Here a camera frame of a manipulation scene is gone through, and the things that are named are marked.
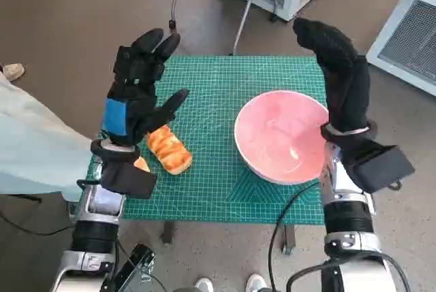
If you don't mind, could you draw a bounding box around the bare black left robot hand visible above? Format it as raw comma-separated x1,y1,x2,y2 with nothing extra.
101,28,190,147

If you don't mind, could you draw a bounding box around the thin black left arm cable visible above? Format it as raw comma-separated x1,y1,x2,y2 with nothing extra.
114,237,126,274

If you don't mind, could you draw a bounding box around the person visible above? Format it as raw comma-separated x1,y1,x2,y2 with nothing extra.
0,63,103,201

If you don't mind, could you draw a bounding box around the long glazed bread loaf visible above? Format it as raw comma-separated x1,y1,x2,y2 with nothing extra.
146,125,192,176

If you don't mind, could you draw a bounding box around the round bread bun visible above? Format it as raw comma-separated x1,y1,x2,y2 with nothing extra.
134,156,151,173

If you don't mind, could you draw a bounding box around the dark table leg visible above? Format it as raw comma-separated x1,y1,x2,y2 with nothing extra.
160,222,176,244
281,224,296,255

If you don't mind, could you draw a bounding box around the looped black robot arm cable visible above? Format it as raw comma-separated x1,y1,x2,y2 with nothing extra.
285,254,411,292

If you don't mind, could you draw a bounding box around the pink bowl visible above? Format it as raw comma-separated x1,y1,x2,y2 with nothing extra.
234,90,330,185

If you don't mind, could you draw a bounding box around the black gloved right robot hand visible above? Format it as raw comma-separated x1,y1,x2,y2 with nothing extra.
293,18,372,135

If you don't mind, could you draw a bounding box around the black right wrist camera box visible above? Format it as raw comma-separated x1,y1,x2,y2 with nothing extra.
343,144,416,193

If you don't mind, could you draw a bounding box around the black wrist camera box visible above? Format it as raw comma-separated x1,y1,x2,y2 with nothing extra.
101,161,158,201
343,144,416,193

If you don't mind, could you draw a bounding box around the white cabinet with mesh panel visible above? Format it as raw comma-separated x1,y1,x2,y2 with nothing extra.
366,0,436,97

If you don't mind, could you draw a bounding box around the long black robot arm cable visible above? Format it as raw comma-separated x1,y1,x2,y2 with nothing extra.
267,182,323,292

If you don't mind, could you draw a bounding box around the green cutting mat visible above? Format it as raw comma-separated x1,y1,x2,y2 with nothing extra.
87,55,330,227

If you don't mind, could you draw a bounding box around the white shoe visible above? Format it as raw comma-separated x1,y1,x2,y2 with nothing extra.
245,273,267,292
195,276,214,292

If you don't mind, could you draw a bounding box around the black metal bracket device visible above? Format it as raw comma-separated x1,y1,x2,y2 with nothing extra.
108,242,157,292

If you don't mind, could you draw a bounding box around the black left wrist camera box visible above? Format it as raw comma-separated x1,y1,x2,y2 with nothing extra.
101,161,158,201

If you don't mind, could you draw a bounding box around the black floor cable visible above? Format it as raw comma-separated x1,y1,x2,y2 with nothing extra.
0,212,75,238

